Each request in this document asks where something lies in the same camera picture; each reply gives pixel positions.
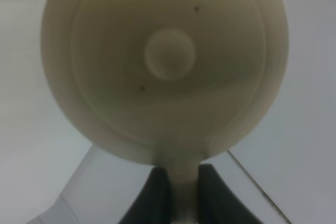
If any tan ceramic teapot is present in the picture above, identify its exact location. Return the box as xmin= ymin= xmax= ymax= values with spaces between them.
xmin=41 ymin=0 xmax=289 ymax=223

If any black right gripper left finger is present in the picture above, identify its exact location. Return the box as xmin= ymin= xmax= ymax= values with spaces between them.
xmin=119 ymin=167 xmax=173 ymax=224

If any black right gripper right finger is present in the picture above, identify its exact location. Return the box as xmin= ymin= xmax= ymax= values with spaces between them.
xmin=193 ymin=164 xmax=259 ymax=224

